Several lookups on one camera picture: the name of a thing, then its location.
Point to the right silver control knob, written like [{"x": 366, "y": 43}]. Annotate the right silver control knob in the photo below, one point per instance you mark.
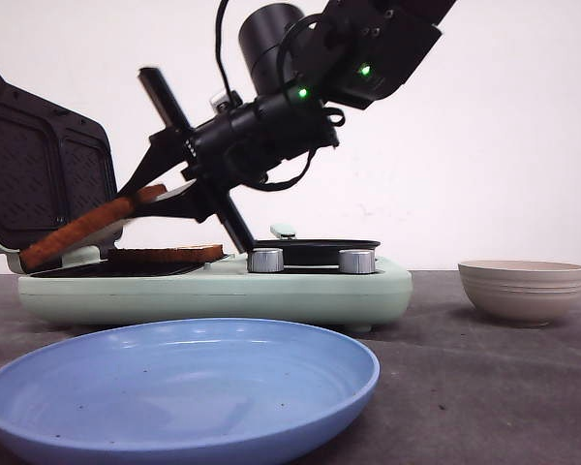
[{"x": 357, "y": 261}]

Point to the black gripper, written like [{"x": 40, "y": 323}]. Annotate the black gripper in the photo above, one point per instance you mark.
[{"x": 236, "y": 147}]

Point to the beige ribbed bowl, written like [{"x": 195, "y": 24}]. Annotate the beige ribbed bowl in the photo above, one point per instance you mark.
[{"x": 526, "y": 293}]

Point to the left silver control knob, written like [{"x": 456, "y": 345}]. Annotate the left silver control knob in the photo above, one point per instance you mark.
[{"x": 265, "y": 260}]

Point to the bread slice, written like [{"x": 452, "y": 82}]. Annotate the bread slice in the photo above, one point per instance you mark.
[
  {"x": 58, "y": 242},
  {"x": 189, "y": 254}
]

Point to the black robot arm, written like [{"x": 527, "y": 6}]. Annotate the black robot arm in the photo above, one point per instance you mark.
[{"x": 306, "y": 69}]

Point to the breakfast maker hinged lid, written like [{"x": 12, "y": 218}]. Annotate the breakfast maker hinged lid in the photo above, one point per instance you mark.
[{"x": 55, "y": 165}]

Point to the black frying pan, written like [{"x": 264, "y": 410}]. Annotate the black frying pan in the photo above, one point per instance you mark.
[{"x": 309, "y": 251}]

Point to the silver control knob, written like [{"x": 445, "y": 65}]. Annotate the silver control knob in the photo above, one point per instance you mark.
[
  {"x": 265, "y": 260},
  {"x": 357, "y": 261}
]

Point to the blue plate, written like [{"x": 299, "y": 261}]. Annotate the blue plate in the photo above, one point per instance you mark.
[{"x": 202, "y": 391}]

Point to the mint green breakfast maker base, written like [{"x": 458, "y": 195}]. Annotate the mint green breakfast maker base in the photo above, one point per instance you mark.
[{"x": 321, "y": 296}]

